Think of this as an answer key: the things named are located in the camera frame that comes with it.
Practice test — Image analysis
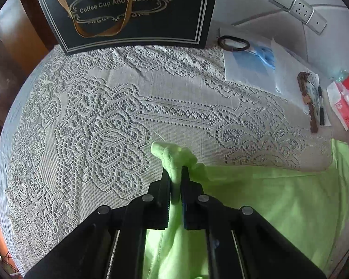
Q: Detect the light green t-shirt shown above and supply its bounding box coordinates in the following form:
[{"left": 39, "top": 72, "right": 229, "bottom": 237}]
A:
[{"left": 142, "top": 139, "right": 349, "bottom": 279}]

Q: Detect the black marker pen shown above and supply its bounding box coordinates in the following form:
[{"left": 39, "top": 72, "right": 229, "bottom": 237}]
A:
[{"left": 318, "top": 86, "right": 325, "bottom": 126}]

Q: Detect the red tissue pack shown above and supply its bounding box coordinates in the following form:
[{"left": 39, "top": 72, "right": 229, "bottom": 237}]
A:
[{"left": 327, "top": 81, "right": 349, "bottom": 130}]

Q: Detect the white lace tablecloth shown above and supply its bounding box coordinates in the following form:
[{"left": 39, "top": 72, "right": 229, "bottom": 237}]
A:
[{"left": 0, "top": 46, "right": 332, "bottom": 273}]

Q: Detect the blue plastic sleeve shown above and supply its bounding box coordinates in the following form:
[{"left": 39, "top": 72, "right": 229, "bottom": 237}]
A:
[{"left": 232, "top": 45, "right": 280, "bottom": 90}]

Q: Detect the black coffee cup gift box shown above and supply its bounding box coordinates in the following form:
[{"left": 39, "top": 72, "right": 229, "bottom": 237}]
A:
[{"left": 38, "top": 0, "right": 215, "bottom": 55}]

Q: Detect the brown beaded bracelet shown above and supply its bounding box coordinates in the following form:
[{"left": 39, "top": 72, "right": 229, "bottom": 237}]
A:
[{"left": 297, "top": 71, "right": 320, "bottom": 134}]

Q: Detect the white wall socket panel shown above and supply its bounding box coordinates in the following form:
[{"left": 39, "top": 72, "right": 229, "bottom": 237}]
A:
[{"left": 268, "top": 0, "right": 327, "bottom": 35}]

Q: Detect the black hair tie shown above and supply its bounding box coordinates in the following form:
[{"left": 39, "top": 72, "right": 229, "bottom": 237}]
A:
[{"left": 217, "top": 35, "right": 251, "bottom": 52}]

